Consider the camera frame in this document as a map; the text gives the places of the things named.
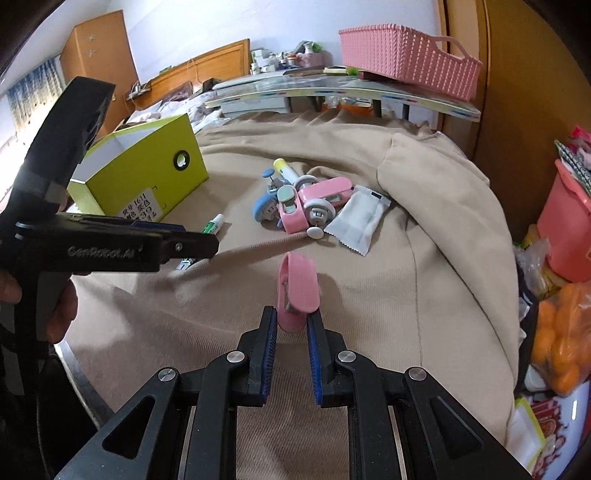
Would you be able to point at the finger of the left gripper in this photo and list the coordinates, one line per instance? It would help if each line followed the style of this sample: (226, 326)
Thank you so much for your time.
(97, 223)
(158, 247)

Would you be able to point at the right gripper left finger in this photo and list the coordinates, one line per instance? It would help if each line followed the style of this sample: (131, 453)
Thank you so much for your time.
(183, 425)

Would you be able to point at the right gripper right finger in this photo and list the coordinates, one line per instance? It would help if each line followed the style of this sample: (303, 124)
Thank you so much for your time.
(402, 424)

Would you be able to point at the green white toothpaste tube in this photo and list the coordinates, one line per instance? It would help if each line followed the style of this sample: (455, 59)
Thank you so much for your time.
(212, 227)

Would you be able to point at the pink nail clipper case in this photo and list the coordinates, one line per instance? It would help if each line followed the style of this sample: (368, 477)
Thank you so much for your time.
(298, 293)

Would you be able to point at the white sachet packet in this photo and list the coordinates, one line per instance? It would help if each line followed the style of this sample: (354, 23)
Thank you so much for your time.
(358, 220)

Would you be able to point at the left human hand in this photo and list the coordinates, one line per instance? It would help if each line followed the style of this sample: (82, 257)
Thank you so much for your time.
(63, 314)

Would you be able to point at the lime green cardboard box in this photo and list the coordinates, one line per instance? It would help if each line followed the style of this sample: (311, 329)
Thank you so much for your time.
(141, 172)

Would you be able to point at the pink open clipper case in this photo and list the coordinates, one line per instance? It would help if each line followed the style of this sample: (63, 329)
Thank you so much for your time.
(337, 190)

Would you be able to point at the yellow white lip balm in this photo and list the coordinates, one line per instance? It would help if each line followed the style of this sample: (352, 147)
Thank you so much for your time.
(285, 171)

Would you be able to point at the blue checkered curtain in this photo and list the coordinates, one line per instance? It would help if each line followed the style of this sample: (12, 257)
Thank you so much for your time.
(40, 86)

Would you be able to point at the small white knob stamp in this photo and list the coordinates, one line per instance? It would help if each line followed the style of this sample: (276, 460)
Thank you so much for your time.
(315, 232)

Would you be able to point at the white round stamp upper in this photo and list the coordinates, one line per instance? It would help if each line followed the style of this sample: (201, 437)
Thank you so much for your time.
(305, 181)

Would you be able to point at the white round stamp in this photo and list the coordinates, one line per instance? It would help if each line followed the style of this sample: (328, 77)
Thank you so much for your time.
(319, 212)
(305, 181)

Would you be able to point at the white round stamp lower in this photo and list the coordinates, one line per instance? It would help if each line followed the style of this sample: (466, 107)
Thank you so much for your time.
(319, 212)

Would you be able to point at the wooden cabinet by window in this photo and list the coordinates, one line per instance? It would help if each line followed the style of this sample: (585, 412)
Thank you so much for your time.
(99, 49)

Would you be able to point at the wooden bed headboard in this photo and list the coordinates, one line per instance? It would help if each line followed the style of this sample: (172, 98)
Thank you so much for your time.
(224, 63)

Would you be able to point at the printed folding table board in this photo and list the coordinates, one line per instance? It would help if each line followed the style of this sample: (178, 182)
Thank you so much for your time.
(323, 85)

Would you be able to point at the bag of oranges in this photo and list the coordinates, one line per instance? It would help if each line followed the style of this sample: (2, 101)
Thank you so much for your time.
(561, 349)

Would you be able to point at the toiletries cluster on cabinet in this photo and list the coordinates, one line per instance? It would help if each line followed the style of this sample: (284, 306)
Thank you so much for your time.
(306, 55)

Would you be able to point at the pink plastic bucket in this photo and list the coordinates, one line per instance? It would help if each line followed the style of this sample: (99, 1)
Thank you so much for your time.
(565, 223)

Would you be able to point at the pink woven plastic basket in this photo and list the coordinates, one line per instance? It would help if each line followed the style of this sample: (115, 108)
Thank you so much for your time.
(438, 63)

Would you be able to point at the wooden wardrobe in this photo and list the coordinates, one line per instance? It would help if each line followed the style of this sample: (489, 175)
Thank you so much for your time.
(534, 88)

